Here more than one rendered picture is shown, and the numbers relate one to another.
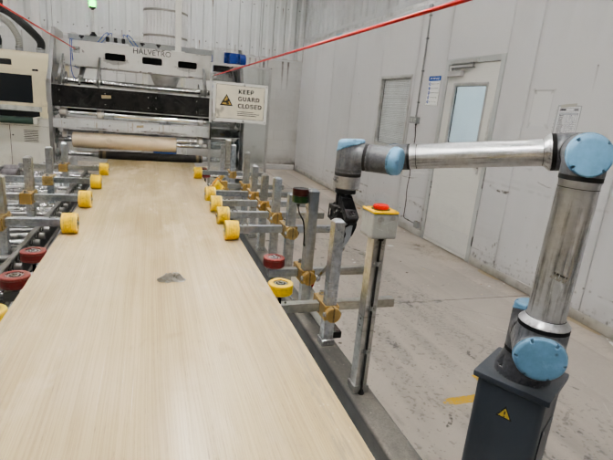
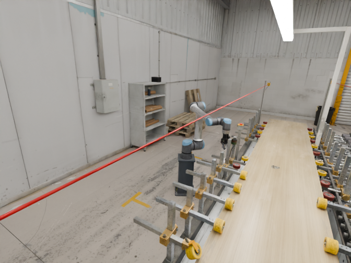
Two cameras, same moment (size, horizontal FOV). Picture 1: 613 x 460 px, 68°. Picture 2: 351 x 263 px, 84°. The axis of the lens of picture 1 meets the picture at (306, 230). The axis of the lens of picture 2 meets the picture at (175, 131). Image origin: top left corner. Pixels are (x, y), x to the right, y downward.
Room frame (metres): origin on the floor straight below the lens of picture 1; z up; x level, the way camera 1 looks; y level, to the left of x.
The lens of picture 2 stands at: (3.42, 1.12, 1.91)
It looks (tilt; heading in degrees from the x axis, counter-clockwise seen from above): 18 degrees down; 229
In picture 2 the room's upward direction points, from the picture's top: 2 degrees clockwise
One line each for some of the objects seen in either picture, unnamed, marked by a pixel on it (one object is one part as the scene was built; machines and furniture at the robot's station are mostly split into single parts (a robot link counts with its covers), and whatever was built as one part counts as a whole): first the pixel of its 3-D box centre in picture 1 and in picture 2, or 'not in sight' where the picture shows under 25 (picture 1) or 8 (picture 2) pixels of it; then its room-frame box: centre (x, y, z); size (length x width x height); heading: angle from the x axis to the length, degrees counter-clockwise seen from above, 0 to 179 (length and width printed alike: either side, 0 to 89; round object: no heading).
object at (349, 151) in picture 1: (350, 157); (226, 124); (1.55, -0.13, 1.30); 0.10 x 0.09 x 0.12; 70
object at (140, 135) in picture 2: not in sight; (148, 114); (0.82, -2.88, 0.78); 0.90 x 0.45 x 1.55; 19
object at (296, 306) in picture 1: (335, 305); (227, 159); (1.43, -0.12, 0.82); 0.44 x 0.03 x 0.04; 109
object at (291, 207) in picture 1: (288, 247); (220, 172); (1.85, 0.07, 0.87); 0.04 x 0.04 x 0.48; 19
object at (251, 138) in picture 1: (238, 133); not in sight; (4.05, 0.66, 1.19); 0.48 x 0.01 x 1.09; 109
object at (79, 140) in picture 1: (151, 143); not in sight; (3.90, 1.37, 1.05); 1.43 x 0.12 x 0.12; 109
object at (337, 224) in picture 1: (330, 290); (232, 154); (1.38, -0.10, 0.89); 0.04 x 0.04 x 0.48; 19
